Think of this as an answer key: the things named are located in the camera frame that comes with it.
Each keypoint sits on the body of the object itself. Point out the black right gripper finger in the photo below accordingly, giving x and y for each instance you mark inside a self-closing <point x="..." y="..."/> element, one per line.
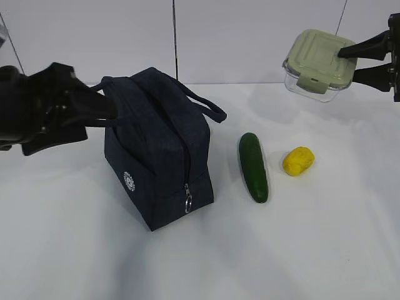
<point x="375" y="48"/>
<point x="376" y="77"/>

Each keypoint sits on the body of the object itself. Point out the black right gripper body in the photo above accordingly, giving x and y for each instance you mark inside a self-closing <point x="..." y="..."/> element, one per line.
<point x="393" y="48"/>

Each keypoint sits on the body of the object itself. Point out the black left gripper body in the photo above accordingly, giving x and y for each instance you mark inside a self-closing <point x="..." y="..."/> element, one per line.
<point x="28" y="102"/>

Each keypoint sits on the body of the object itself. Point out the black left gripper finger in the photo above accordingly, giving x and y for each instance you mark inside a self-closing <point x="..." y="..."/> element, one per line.
<point x="84" y="104"/>
<point x="70" y="122"/>

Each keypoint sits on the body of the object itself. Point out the green lidded glass container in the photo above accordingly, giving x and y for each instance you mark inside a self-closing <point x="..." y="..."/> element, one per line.
<point x="314" y="69"/>

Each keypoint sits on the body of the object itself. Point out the navy blue lunch bag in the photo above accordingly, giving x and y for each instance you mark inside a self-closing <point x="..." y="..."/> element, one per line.
<point x="158" y="145"/>

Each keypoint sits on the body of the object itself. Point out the dark green cucumber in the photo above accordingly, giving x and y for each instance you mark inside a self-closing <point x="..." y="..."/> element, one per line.
<point x="252" y="167"/>

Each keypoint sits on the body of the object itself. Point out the yellow lemon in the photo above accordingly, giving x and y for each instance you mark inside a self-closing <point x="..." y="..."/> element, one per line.
<point x="298" y="161"/>

